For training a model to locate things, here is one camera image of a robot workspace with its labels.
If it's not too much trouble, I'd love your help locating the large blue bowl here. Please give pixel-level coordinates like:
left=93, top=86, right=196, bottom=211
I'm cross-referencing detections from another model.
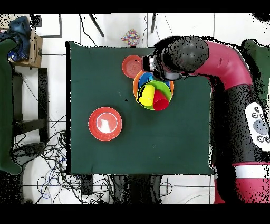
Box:
left=138, top=71, right=171, bottom=89

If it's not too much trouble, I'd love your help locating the large orange bowl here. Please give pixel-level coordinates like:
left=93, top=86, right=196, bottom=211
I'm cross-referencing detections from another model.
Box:
left=132, top=70, right=175, bottom=102

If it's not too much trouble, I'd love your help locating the green bowl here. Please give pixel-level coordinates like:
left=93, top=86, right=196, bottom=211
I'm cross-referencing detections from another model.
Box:
left=137, top=80, right=172, bottom=111

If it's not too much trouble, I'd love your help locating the yellow cup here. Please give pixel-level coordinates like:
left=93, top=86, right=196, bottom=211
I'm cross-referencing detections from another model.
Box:
left=138, top=83, right=157, bottom=107

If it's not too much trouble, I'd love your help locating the red cup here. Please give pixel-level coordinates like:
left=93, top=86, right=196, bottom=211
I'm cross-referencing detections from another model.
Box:
left=152, top=89, right=170, bottom=111

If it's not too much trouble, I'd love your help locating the wide red bowl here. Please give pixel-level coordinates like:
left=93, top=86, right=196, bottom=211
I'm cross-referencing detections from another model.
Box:
left=88, top=106, right=123, bottom=142

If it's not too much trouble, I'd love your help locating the small red bowl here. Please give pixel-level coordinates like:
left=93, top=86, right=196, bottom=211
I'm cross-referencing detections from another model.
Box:
left=121, top=54, right=145, bottom=79

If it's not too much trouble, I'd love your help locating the colourful patterned box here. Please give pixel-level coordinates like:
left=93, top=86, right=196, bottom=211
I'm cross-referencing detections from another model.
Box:
left=121, top=29, right=141, bottom=47

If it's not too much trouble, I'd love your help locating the black tripod leg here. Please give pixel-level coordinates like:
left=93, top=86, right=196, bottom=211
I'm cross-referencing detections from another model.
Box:
left=88, top=13, right=105, bottom=38
left=150, top=13, right=157, bottom=34

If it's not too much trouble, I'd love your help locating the dark green tablecloth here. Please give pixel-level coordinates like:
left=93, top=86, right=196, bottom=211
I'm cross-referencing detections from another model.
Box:
left=66, top=41, right=218, bottom=176

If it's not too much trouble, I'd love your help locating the cardboard box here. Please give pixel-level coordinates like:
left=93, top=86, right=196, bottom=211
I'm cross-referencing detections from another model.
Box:
left=10, top=28, right=43, bottom=69

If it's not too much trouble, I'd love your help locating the green cloth covered table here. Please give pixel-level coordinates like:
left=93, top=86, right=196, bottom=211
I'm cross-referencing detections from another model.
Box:
left=241, top=39, right=270, bottom=106
left=0, top=39, right=22, bottom=175

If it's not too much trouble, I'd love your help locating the blue cloth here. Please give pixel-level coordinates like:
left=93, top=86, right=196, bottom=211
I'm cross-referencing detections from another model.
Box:
left=0, top=16, right=32, bottom=62

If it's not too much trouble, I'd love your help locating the black floor box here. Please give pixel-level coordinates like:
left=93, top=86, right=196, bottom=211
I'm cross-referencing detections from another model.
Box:
left=81, top=174, right=93, bottom=196

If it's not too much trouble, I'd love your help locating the black caster base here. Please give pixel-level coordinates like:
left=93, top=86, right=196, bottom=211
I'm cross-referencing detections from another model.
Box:
left=10, top=143, right=45, bottom=164

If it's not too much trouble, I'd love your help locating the black floor frame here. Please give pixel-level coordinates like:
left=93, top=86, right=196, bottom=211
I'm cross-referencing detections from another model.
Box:
left=31, top=13, right=63, bottom=39

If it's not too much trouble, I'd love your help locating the black stool frame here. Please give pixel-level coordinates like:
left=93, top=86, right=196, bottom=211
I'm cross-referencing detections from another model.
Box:
left=12, top=68, right=50, bottom=144

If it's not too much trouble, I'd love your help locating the tangle of cables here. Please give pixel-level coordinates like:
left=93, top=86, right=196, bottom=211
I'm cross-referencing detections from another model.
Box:
left=11, top=115, right=114, bottom=205

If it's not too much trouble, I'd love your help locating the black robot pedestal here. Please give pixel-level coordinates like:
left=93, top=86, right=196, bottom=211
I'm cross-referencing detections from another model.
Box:
left=112, top=174, right=163, bottom=205

